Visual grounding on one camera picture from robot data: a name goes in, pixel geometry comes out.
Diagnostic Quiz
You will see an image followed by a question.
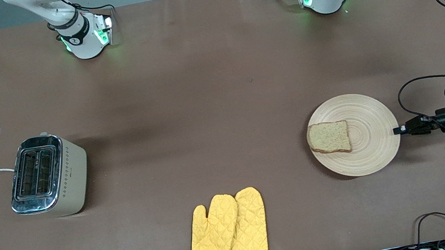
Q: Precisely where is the brown table cover mat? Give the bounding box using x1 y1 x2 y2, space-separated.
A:
0 0 445 250

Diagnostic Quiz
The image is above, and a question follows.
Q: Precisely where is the brown bread slice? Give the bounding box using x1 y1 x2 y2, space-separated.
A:
305 118 353 159

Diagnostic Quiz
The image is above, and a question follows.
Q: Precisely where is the yellow quilted oven mitt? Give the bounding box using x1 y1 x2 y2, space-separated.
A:
181 192 246 250
217 184 277 250

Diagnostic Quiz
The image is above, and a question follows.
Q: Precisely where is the black looped cable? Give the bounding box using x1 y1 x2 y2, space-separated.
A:
410 210 445 247

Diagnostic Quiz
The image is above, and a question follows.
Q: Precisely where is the chrome and beige toaster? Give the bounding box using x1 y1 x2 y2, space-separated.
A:
0 125 97 225

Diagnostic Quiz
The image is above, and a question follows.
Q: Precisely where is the round wooden plate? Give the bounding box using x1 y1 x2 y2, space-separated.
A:
301 87 406 185

